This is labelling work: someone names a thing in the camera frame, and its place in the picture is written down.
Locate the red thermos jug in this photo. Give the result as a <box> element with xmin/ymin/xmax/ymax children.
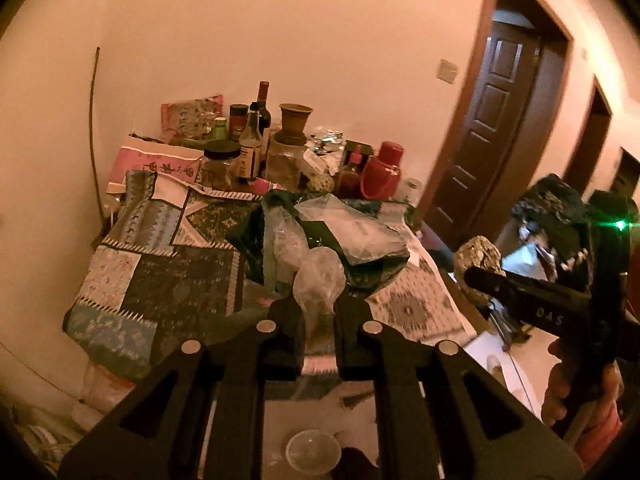
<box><xmin>360</xmin><ymin>141</ymin><xmax>404</xmax><ymax>200</ymax></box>

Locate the wall light switch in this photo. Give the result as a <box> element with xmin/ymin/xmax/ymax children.
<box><xmin>436</xmin><ymin>58</ymin><xmax>459</xmax><ymax>84</ymax></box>

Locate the clear sauce bottle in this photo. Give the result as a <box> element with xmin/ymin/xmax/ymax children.
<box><xmin>239</xmin><ymin>101</ymin><xmax>262</xmax><ymax>181</ymax></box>

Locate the foil ball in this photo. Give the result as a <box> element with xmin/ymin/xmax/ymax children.
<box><xmin>452</xmin><ymin>235</ymin><xmax>504</xmax><ymax>307</ymax></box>

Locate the patchwork patterned tablecloth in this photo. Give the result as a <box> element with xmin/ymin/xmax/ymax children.
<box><xmin>63</xmin><ymin>170</ymin><xmax>474</xmax><ymax>382</ymax></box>

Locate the clear plastic bag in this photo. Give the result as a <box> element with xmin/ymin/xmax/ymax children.
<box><xmin>292</xmin><ymin>246</ymin><xmax>346</xmax><ymax>322</ymax></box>

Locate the dark patterned hanging cloth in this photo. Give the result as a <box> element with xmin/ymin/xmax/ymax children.
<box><xmin>512</xmin><ymin>174</ymin><xmax>590</xmax><ymax>262</ymax></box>

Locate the large glass jar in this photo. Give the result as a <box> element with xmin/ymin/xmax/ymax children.
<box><xmin>265</xmin><ymin>136</ymin><xmax>306</xmax><ymax>192</ymax></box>

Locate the brown clay vase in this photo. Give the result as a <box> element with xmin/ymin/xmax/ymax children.
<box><xmin>274</xmin><ymin>103</ymin><xmax>314</xmax><ymax>145</ymax></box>

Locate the person's right hand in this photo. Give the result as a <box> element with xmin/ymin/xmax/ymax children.
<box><xmin>540</xmin><ymin>339</ymin><xmax>623</xmax><ymax>430</ymax></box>

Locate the black-lidded glass jar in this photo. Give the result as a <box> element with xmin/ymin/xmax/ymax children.
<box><xmin>201</xmin><ymin>140</ymin><xmax>241</xmax><ymax>191</ymax></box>

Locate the dark wooden door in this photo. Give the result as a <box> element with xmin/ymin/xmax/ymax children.
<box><xmin>425</xmin><ymin>22</ymin><xmax>540</xmax><ymax>248</ymax></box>

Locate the pink printed box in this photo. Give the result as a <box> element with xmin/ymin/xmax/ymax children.
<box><xmin>106</xmin><ymin>136</ymin><xmax>204</xmax><ymax>195</ymax></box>

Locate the red-capped sauce bottle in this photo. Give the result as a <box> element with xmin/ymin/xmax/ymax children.
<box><xmin>335</xmin><ymin>145</ymin><xmax>362</xmax><ymax>198</ymax></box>

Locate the dark wine bottle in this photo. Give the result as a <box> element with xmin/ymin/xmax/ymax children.
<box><xmin>257</xmin><ymin>81</ymin><xmax>271</xmax><ymax>136</ymax></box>

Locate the green plastic bag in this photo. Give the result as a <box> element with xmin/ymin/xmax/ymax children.
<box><xmin>226</xmin><ymin>191</ymin><xmax>410</xmax><ymax>296</ymax></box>

